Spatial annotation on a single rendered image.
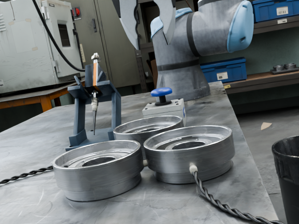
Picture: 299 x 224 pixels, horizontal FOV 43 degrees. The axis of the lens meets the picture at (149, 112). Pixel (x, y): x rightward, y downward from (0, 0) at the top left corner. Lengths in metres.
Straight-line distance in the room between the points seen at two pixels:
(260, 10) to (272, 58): 0.73
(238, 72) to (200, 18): 3.06
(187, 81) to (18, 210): 0.63
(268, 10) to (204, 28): 3.11
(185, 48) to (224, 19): 0.12
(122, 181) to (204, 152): 0.09
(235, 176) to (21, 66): 2.51
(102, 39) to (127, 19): 3.80
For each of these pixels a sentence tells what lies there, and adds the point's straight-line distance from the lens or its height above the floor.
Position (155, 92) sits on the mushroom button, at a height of 0.87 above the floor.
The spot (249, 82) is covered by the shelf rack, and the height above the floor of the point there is 0.43.
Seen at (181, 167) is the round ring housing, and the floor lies 0.82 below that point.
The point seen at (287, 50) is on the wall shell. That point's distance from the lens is 4.58.
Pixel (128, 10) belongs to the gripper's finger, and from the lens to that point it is 0.59.
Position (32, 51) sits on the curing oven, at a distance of 2.80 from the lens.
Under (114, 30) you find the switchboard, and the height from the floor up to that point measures 1.21.
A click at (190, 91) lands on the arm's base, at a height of 0.82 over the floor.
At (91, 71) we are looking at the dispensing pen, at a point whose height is 0.93.
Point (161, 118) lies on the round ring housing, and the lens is 0.60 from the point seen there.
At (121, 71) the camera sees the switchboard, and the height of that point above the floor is 0.73.
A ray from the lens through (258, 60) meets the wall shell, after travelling 4.53.
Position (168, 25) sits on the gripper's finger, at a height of 0.98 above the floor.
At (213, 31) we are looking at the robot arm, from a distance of 0.94.
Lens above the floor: 0.95
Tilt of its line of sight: 10 degrees down
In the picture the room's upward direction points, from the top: 10 degrees counter-clockwise
